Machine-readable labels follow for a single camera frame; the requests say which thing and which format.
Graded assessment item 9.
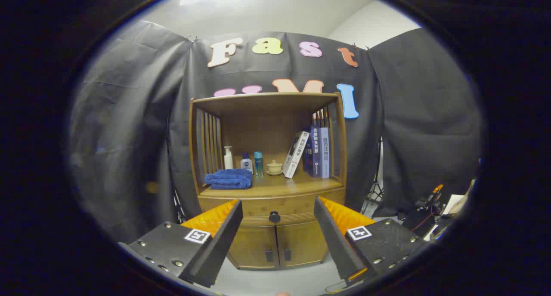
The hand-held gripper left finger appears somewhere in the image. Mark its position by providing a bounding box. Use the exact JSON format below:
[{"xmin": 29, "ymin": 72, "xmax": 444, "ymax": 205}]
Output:
[{"xmin": 118, "ymin": 199, "xmax": 244, "ymax": 289}]

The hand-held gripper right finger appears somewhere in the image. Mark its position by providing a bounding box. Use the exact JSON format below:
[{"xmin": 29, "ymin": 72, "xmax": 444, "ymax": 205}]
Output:
[{"xmin": 313, "ymin": 196, "xmax": 431, "ymax": 287}]

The wooden drawer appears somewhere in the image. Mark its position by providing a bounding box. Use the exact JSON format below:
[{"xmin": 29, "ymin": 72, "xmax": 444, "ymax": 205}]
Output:
[{"xmin": 198, "ymin": 188, "xmax": 346, "ymax": 227}]

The wooden cabinet door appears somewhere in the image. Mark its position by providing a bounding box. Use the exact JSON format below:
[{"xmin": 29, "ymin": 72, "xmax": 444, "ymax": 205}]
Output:
[
  {"xmin": 275, "ymin": 221, "xmax": 330, "ymax": 268},
  {"xmin": 227, "ymin": 225, "xmax": 278, "ymax": 270}
]

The wooden countertop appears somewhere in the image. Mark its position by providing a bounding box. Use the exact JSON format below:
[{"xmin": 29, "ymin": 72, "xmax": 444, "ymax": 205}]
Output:
[{"xmin": 200, "ymin": 171, "xmax": 344, "ymax": 197}]

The wooden cabinet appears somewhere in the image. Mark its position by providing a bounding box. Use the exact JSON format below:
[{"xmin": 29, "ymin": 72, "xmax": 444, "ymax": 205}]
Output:
[{"xmin": 189, "ymin": 92, "xmax": 348, "ymax": 271}]

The folded blue towel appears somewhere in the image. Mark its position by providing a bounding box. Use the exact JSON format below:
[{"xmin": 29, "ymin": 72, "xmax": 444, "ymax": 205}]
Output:
[{"xmin": 204, "ymin": 169, "xmax": 253, "ymax": 190}]

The light blue book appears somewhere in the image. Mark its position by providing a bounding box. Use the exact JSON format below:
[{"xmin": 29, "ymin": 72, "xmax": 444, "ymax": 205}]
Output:
[{"xmin": 319, "ymin": 127, "xmax": 330, "ymax": 179}]

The dark blue book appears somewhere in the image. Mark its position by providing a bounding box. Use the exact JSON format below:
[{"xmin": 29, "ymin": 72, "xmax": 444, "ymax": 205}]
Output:
[{"xmin": 303, "ymin": 125, "xmax": 322, "ymax": 178}]

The white book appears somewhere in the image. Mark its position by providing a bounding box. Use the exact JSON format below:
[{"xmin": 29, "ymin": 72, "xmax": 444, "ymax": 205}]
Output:
[{"xmin": 282, "ymin": 131, "xmax": 310, "ymax": 179}]

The black device with orange tip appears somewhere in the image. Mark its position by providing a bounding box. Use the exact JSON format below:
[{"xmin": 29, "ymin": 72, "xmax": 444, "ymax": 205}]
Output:
[{"xmin": 398, "ymin": 184, "xmax": 457, "ymax": 241}]

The white box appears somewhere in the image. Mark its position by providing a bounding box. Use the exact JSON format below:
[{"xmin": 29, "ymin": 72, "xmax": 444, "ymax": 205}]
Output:
[{"xmin": 443, "ymin": 180, "xmax": 474, "ymax": 215}]

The black backdrop cloth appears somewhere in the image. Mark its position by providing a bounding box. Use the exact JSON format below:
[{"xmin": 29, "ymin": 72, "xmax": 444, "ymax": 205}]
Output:
[{"xmin": 69, "ymin": 20, "xmax": 483, "ymax": 245}]

